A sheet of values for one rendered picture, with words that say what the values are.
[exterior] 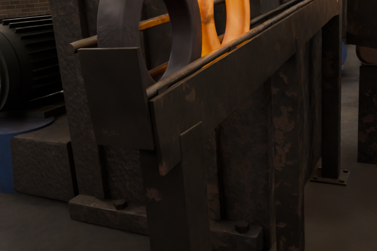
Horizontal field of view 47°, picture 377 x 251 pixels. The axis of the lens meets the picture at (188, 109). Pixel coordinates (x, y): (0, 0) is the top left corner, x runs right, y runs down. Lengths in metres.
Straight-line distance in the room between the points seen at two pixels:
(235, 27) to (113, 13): 0.33
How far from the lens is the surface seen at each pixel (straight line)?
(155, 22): 0.61
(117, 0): 0.45
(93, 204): 1.50
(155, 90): 0.45
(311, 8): 1.14
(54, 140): 1.65
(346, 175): 1.78
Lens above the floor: 0.72
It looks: 15 degrees down
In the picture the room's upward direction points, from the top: 5 degrees counter-clockwise
